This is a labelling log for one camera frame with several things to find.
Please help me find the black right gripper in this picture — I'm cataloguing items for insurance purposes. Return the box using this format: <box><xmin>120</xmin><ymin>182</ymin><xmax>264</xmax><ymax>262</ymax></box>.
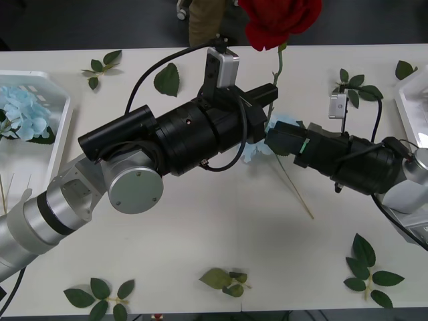
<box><xmin>265</xmin><ymin>120</ymin><xmax>350</xmax><ymax>177</ymax></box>

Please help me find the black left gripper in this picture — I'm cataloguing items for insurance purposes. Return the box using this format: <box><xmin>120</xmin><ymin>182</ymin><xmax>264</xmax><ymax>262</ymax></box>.
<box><xmin>199</xmin><ymin>84</ymin><xmax>279</xmax><ymax>153</ymax></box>

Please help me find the red rose green stem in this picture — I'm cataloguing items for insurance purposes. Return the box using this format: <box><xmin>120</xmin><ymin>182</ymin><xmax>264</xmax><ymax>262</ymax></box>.
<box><xmin>237</xmin><ymin>0</ymin><xmax>324</xmax><ymax>130</ymax></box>

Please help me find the pale blue flower green stem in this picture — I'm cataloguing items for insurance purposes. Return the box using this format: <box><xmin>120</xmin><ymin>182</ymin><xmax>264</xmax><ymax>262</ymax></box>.
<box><xmin>0</xmin><ymin>85</ymin><xmax>57</xmax><ymax>145</ymax></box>
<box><xmin>241</xmin><ymin>112</ymin><xmax>316</xmax><ymax>221</ymax></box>

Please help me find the green leaf sprig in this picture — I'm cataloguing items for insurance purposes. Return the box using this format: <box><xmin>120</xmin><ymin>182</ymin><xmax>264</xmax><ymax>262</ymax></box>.
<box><xmin>63</xmin><ymin>277</ymin><xmax>136</xmax><ymax>321</ymax></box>
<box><xmin>199</xmin><ymin>267</ymin><xmax>252</xmax><ymax>298</ymax></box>
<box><xmin>334</xmin><ymin>68</ymin><xmax>385</xmax><ymax>110</ymax></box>
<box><xmin>344</xmin><ymin>233</ymin><xmax>405</xmax><ymax>309</ymax></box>
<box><xmin>81</xmin><ymin>49</ymin><xmax>123</xmax><ymax>90</ymax></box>

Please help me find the person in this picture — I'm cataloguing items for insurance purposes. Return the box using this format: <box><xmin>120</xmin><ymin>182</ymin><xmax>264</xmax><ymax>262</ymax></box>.
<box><xmin>188</xmin><ymin>0</ymin><xmax>242</xmax><ymax>47</ymax></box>

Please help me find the single green leaf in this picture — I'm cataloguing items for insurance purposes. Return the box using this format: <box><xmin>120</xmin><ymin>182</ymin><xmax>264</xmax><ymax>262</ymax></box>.
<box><xmin>153</xmin><ymin>62</ymin><xmax>182</xmax><ymax>98</ymax></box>
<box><xmin>395</xmin><ymin>60</ymin><xmax>419</xmax><ymax>81</ymax></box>

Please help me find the office chair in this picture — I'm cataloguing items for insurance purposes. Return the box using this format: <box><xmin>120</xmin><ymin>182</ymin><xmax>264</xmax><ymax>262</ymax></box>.
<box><xmin>175</xmin><ymin>0</ymin><xmax>190</xmax><ymax>21</ymax></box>

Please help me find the shallow white box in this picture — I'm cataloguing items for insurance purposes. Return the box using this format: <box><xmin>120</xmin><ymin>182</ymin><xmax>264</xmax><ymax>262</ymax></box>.
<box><xmin>0</xmin><ymin>70</ymin><xmax>74</xmax><ymax>183</ymax></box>
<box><xmin>395</xmin><ymin>65</ymin><xmax>428</xmax><ymax>168</ymax></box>

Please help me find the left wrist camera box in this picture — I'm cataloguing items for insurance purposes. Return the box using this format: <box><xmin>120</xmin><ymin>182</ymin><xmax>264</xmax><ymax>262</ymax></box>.
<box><xmin>204</xmin><ymin>45</ymin><xmax>241</xmax><ymax>90</ymax></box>

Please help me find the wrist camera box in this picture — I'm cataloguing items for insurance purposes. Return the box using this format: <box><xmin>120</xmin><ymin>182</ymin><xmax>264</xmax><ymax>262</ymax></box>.
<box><xmin>204</xmin><ymin>45</ymin><xmax>241</xmax><ymax>90</ymax></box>
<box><xmin>328</xmin><ymin>92</ymin><xmax>349</xmax><ymax>120</ymax></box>

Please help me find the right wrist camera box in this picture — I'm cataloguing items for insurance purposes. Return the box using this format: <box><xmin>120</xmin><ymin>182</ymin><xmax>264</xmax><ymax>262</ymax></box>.
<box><xmin>328</xmin><ymin>92</ymin><xmax>349</xmax><ymax>120</ymax></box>

